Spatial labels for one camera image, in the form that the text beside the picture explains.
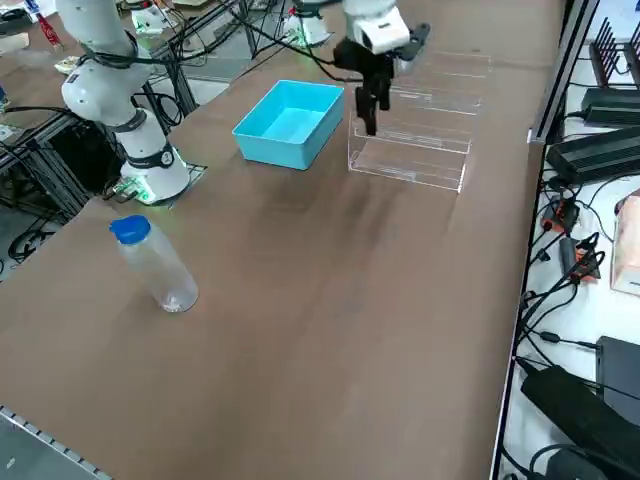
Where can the clear acrylic tiered rack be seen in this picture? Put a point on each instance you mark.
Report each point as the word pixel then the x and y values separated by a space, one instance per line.
pixel 415 140

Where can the aluminium edge profile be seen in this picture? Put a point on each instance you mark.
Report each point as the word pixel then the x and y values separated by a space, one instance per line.
pixel 45 440

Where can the black flat device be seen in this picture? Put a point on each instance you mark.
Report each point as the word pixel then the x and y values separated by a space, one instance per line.
pixel 622 375

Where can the black metal frame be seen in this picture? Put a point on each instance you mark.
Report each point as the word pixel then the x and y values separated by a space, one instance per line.
pixel 45 165

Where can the clear bottle with blue cap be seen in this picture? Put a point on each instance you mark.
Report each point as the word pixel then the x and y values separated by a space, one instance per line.
pixel 155 265

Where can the black ribbed power adapter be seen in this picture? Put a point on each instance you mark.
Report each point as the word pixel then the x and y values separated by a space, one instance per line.
pixel 612 105
pixel 595 152

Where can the black rounded power adapter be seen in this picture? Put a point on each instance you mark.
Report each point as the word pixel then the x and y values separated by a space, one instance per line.
pixel 585 462

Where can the white robot base with green light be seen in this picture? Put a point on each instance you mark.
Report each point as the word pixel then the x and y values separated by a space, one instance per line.
pixel 146 20

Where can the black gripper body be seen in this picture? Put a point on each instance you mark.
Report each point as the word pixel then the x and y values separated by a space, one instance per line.
pixel 362 60

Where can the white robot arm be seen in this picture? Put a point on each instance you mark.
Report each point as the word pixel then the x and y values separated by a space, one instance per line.
pixel 142 142
pixel 312 27

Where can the large black power brick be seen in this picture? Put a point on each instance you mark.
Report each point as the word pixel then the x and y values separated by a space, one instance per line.
pixel 565 395

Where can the turquoise plastic bin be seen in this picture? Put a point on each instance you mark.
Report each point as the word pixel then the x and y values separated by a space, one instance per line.
pixel 290 125

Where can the pink box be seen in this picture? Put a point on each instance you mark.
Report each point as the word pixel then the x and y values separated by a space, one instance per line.
pixel 627 245

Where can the orange and black connector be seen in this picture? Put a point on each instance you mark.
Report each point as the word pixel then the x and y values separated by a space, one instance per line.
pixel 585 262
pixel 562 212

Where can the aluminium rail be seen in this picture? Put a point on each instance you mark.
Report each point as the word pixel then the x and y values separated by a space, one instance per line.
pixel 560 75

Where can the black pronged rack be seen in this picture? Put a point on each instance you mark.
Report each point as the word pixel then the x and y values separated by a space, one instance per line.
pixel 612 50

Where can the metal base plate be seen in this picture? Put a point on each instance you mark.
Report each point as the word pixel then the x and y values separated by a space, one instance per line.
pixel 196 172

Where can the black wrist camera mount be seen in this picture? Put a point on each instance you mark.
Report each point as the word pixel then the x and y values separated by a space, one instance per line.
pixel 415 42

